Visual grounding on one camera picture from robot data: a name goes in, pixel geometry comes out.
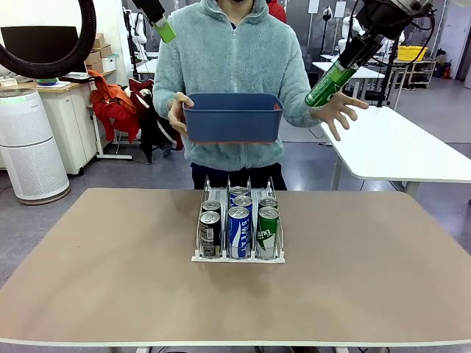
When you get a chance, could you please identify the person in red jacket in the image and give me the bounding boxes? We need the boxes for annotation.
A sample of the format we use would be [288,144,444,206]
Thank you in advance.
[266,0,287,24]

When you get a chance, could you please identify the white cabinet desk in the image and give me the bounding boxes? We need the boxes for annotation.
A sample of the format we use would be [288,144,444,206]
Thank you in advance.
[40,71,111,176]

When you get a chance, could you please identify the teal sleeved left forearm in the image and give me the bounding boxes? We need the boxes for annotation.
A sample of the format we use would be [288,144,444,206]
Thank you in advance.
[281,82,325,128]

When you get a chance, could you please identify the large white table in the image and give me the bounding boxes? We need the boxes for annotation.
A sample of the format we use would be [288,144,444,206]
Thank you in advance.
[319,104,471,196]

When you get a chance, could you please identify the yellow plastic crate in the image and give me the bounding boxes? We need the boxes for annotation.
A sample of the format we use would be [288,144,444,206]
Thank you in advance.
[397,46,428,62]

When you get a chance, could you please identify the orange jacket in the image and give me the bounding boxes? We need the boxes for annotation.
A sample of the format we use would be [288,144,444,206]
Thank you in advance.
[88,69,141,144]

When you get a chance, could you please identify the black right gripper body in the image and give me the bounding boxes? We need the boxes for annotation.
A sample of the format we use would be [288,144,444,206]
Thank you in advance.
[338,0,413,70]

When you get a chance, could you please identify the person left hand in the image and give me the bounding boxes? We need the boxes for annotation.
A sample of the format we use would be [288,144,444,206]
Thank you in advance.
[311,92,369,142]

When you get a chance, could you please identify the black beverage can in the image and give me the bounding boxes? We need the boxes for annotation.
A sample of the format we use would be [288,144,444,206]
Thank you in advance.
[201,199,222,216]
[199,211,222,258]

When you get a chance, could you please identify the red jacket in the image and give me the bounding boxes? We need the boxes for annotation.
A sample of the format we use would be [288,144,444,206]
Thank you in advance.
[128,78,155,111]

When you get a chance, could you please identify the white background table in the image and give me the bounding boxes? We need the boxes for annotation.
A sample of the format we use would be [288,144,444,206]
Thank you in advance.
[311,60,386,107]

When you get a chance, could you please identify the black left arm cable bundle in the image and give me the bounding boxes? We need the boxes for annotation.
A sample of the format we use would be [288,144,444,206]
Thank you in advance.
[0,0,97,79]

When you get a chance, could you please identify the white wire can dispenser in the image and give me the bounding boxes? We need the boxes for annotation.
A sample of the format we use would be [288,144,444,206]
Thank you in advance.
[191,175,286,265]

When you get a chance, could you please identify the white air purifier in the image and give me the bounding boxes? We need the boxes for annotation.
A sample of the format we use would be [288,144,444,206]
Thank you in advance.
[0,88,71,205]

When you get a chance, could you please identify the black stand pole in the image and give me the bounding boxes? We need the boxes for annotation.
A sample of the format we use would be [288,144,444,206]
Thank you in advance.
[375,36,400,109]

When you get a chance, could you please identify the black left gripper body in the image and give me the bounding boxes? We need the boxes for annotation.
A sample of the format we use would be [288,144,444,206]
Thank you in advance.
[132,0,167,26]

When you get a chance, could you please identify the person in teal fleece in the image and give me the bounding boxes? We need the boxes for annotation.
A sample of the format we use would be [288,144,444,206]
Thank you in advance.
[152,0,325,172]

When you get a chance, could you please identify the wooden shelf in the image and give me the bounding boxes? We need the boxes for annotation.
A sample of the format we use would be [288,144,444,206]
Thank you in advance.
[392,58,437,89]

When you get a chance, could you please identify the teal sleeved right forearm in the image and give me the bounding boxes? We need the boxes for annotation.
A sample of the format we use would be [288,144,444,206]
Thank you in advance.
[152,69,187,122]

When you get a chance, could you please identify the black trousers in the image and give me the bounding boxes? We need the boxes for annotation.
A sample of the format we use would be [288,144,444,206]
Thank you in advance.
[190,161,288,191]

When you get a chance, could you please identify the person right hand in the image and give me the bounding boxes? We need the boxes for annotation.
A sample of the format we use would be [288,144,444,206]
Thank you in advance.
[167,92,194,135]

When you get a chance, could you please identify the black computer monitor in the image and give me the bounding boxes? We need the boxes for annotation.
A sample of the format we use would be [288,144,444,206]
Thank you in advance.
[1,26,88,74]

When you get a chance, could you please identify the blue plastic basket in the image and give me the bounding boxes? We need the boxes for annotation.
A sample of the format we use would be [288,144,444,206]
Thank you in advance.
[183,93,284,144]

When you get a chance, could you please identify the black and white jacket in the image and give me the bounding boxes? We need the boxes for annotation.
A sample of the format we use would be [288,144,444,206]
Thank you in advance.
[139,95,185,165]

